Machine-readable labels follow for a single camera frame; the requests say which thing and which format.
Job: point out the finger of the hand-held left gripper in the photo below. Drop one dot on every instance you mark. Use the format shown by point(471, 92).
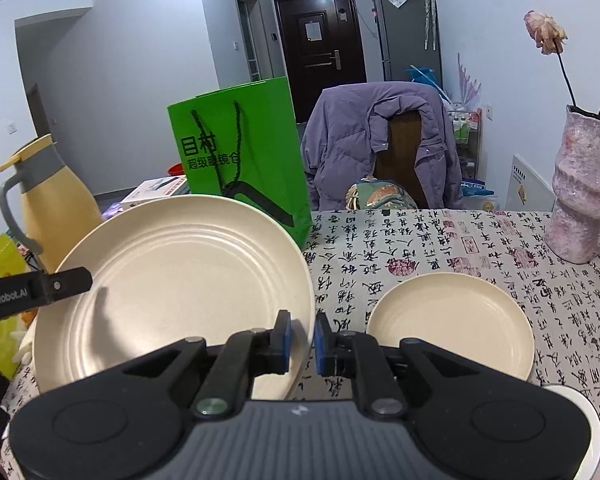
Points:
point(70, 282)

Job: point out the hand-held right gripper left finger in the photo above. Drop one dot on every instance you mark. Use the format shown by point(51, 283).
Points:
point(284, 332)

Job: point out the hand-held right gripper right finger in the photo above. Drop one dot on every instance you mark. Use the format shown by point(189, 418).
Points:
point(322, 342)

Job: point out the large cream plate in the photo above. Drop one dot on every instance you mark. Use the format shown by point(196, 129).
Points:
point(180, 270)

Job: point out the small cream plate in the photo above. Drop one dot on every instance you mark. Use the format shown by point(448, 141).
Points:
point(455, 320)

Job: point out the pair of white gloves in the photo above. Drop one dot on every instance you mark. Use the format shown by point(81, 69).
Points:
point(22, 345)

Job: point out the yellow thermos jug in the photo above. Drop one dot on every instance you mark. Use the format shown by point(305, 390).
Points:
point(65, 210)

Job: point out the purple tissue pack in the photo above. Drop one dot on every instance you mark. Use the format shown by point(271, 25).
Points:
point(112, 210)

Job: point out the flat white box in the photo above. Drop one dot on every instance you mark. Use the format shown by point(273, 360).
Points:
point(150, 192)

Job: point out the calligraphy printed tablecloth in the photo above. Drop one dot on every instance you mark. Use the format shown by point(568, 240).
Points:
point(430, 250)

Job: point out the patterned cushion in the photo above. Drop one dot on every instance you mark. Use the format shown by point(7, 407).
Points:
point(380, 195)

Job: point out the purple puffer jacket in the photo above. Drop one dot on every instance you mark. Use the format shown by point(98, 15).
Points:
point(340, 150)

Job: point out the green paper bag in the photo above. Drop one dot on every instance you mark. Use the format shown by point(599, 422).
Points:
point(260, 135)

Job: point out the wooden chair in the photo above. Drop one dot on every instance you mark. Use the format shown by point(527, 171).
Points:
point(405, 150)

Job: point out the blue and white package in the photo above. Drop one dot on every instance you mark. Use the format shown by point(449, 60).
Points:
point(477, 192)

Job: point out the white appliance box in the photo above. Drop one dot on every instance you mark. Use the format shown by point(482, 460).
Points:
point(530, 185)

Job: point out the dark entrance door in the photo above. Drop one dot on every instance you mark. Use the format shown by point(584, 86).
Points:
point(325, 75)

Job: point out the blue plastic bag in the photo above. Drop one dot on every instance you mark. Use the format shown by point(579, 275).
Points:
point(425, 77)

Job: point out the pink ceramic vase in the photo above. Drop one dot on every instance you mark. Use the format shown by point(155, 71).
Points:
point(580, 200)

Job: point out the grey interior door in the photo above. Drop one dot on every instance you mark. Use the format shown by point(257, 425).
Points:
point(252, 35)

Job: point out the grey refrigerator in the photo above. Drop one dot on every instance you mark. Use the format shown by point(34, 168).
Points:
point(405, 35)

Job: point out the white folded umbrella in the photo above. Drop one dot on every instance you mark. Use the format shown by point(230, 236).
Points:
point(433, 15)
point(425, 15)

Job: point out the bunch of dried roses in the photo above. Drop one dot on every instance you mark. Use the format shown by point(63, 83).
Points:
point(545, 32)

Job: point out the white wall switch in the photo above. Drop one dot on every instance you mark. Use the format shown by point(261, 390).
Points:
point(12, 127)

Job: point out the purple wall decal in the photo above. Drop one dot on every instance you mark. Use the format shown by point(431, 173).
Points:
point(467, 82)

